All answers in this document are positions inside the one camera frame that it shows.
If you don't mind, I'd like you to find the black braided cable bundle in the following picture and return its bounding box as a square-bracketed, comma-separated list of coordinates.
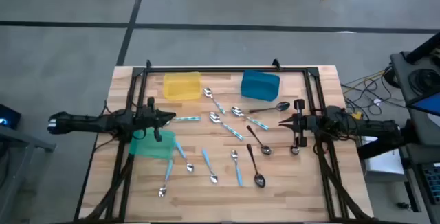
[78, 141, 135, 223]
[314, 137, 371, 222]

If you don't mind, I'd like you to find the black floor cable tangle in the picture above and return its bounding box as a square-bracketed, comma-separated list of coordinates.
[342, 66, 408, 122]

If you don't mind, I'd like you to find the yellow translucent plastic bin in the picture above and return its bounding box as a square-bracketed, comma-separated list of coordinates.
[162, 71, 202, 102]

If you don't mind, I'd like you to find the black beam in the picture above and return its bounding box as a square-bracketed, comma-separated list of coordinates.
[357, 137, 419, 161]

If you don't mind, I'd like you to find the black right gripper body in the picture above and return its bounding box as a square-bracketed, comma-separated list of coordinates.
[294, 98, 319, 148]

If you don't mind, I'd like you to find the black keypad device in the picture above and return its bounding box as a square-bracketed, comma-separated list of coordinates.
[421, 161, 440, 206]

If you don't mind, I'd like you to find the black post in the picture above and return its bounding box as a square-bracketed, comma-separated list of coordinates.
[404, 33, 440, 65]

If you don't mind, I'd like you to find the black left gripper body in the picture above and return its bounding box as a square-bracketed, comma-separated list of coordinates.
[136, 96, 163, 142]

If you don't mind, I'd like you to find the spoon with patterned handle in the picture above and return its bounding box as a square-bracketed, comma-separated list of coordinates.
[166, 115, 201, 126]
[231, 106, 270, 131]
[203, 87, 227, 115]
[209, 111, 245, 142]

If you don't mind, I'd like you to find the grey metal desk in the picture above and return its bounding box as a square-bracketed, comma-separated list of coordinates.
[400, 143, 440, 224]
[0, 124, 58, 224]

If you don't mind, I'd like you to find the blue flat panel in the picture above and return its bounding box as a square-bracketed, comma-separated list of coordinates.
[406, 92, 440, 117]

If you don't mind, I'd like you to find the spoon with light-blue handle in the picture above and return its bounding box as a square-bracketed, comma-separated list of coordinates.
[175, 141, 195, 173]
[201, 148, 219, 184]
[230, 149, 244, 187]
[158, 158, 175, 198]

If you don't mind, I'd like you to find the black box with blue light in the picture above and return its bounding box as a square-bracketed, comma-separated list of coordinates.
[0, 103, 22, 131]

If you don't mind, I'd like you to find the black aluminium table frame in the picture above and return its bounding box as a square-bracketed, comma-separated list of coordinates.
[106, 66, 348, 222]

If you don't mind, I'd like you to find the grey equipment cart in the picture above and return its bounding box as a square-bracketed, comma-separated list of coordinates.
[390, 50, 440, 148]

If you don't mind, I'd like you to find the coiled black cable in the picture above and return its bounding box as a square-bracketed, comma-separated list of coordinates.
[408, 68, 440, 96]

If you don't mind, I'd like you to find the thin yellow floor cable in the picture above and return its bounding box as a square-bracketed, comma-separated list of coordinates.
[342, 69, 388, 96]

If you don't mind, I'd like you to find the white box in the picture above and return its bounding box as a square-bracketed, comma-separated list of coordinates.
[359, 130, 406, 183]

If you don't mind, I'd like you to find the blue plastic bin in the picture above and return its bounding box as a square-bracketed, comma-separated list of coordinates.
[240, 69, 281, 102]

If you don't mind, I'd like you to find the green translucent plastic bin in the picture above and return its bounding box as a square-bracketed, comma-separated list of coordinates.
[129, 129, 177, 161]

